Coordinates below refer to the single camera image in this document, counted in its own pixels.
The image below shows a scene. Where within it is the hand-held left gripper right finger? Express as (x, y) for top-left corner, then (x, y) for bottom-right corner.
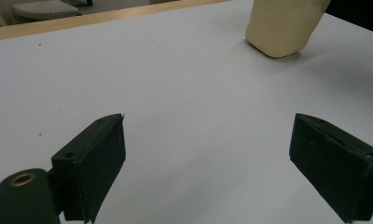
(288, 112), (373, 224)

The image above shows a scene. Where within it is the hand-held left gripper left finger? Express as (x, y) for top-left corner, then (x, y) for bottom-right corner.
(50, 113), (127, 224)

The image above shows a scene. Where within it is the square wooden chopstick holder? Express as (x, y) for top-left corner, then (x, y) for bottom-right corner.
(244, 0), (332, 60)

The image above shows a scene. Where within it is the wooden table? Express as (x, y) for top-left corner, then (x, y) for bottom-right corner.
(0, 0), (229, 43)

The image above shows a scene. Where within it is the dark curtain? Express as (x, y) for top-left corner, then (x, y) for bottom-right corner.
(325, 0), (373, 35)

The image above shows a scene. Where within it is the pale perforated chair base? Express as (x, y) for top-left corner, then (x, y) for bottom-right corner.
(9, 0), (80, 21)

